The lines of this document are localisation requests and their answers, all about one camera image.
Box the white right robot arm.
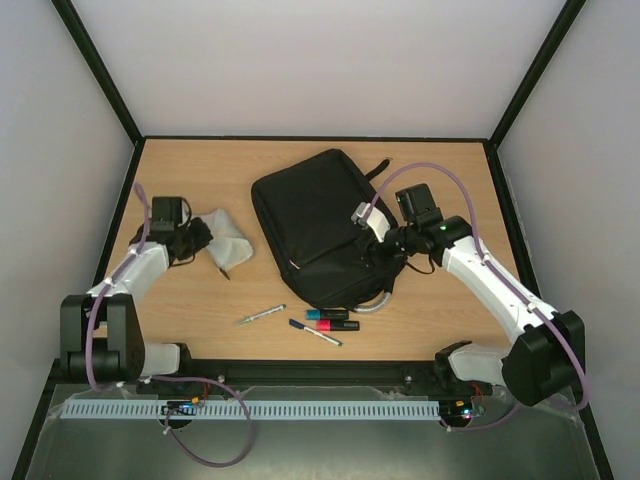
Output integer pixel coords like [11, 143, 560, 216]
[352, 184, 585, 406]

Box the black cage frame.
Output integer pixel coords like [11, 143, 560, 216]
[13, 1, 584, 479]

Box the blue cap highlighter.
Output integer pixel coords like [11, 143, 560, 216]
[305, 309, 350, 321]

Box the blue cap whiteboard marker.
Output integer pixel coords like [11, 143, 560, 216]
[288, 319, 343, 347]

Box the silver green tip pen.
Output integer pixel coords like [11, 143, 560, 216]
[234, 304, 287, 326]

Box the black aluminium mounting rail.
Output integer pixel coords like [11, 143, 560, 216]
[47, 357, 581, 401]

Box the light blue slotted cable duct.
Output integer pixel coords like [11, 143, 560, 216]
[60, 399, 440, 421]

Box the pink cap highlighter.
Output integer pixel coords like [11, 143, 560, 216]
[316, 319, 360, 332]

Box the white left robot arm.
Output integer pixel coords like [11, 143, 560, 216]
[60, 196, 213, 390]

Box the black backpack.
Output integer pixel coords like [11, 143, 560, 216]
[251, 149, 406, 313]

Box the grey cloth pouch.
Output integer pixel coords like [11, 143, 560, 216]
[199, 209, 254, 280]

